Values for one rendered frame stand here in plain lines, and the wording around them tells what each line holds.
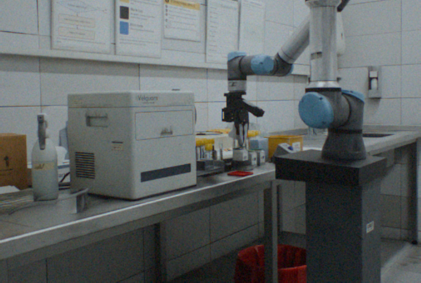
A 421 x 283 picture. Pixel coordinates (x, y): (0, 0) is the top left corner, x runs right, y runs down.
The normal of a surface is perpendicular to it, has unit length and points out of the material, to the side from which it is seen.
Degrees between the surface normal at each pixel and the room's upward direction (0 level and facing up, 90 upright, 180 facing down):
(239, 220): 90
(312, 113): 97
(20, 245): 90
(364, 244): 90
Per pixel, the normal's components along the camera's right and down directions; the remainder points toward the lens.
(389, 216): -0.59, 0.05
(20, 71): 0.80, 0.02
